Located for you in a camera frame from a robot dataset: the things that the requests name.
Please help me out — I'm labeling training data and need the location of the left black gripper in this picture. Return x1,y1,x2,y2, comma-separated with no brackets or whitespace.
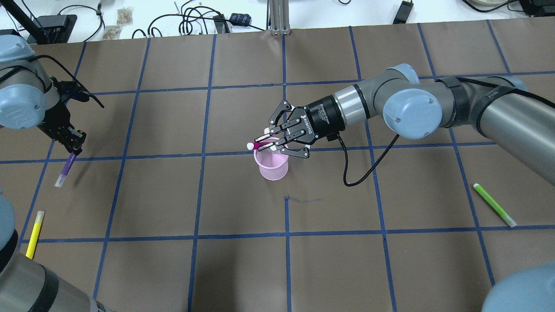
38,78,87,156

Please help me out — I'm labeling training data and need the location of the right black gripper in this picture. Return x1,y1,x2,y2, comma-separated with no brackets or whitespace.
264,95,346,159

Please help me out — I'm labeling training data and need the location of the purple marker pen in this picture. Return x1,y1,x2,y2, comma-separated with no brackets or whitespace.
54,152,77,188

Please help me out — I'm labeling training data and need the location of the pink marker pen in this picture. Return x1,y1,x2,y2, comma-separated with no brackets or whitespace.
246,137,275,151

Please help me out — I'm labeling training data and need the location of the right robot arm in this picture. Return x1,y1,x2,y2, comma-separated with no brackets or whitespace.
254,64,554,184

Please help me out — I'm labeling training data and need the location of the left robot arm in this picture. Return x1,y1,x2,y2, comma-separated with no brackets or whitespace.
0,34,110,312

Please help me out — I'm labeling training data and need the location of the pink mesh cup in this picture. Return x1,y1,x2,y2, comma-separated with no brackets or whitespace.
253,148,289,180

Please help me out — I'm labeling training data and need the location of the yellow highlighter pen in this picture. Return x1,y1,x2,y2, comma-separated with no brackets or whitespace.
26,211,45,260

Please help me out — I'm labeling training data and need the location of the black power adapter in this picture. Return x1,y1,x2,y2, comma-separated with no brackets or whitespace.
392,0,414,24

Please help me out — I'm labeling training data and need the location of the green highlighter pen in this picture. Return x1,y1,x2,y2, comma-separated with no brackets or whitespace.
473,183,517,228

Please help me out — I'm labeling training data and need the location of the aluminium frame post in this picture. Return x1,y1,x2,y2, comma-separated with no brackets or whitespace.
266,0,291,36

